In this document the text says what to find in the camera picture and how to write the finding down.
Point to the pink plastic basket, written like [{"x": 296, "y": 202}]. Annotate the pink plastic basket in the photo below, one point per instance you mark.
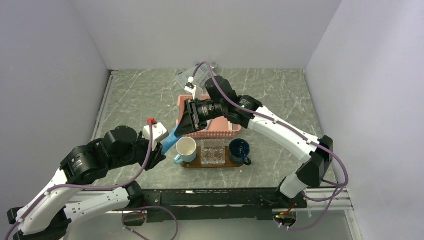
[{"x": 217, "y": 129}]

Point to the blue toothpaste tube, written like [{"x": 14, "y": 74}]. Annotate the blue toothpaste tube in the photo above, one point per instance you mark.
[{"x": 170, "y": 141}]

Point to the dark blue mug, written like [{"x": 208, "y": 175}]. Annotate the dark blue mug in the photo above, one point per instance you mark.
[{"x": 239, "y": 150}]

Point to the aluminium side rail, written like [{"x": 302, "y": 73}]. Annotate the aluminium side rail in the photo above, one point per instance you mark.
[{"x": 101, "y": 114}]

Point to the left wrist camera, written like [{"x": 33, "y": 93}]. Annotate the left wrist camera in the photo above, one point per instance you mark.
[{"x": 156, "y": 130}]

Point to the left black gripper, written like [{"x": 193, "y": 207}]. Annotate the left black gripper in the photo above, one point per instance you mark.
[{"x": 155, "y": 157}]

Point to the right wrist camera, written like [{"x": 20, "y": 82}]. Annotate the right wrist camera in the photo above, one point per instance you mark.
[{"x": 193, "y": 89}]

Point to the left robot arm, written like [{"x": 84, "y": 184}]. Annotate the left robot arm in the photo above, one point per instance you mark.
[{"x": 70, "y": 197}]

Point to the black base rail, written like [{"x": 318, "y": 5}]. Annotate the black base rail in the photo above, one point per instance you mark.
[{"x": 260, "y": 203}]

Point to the pink toothbrush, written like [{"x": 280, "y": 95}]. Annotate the pink toothbrush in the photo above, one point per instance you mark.
[{"x": 233, "y": 127}]

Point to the light blue mug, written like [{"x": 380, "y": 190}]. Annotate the light blue mug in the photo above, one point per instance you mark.
[{"x": 186, "y": 148}]

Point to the oval wooden tray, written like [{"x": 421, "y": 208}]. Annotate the oval wooden tray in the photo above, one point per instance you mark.
[{"x": 196, "y": 164}]

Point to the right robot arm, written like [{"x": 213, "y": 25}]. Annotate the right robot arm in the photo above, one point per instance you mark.
[{"x": 248, "y": 112}]

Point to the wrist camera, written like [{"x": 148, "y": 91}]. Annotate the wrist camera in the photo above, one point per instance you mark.
[
  {"x": 193, "y": 89},
  {"x": 156, "y": 130}
]

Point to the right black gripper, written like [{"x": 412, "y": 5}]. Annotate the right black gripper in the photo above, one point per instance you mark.
[{"x": 191, "y": 122}]

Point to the clear acrylic toothbrush holder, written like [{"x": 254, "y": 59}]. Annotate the clear acrylic toothbrush holder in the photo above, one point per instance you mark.
[{"x": 213, "y": 152}]

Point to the clear plastic box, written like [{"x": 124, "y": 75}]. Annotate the clear plastic box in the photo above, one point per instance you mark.
[{"x": 202, "y": 75}]

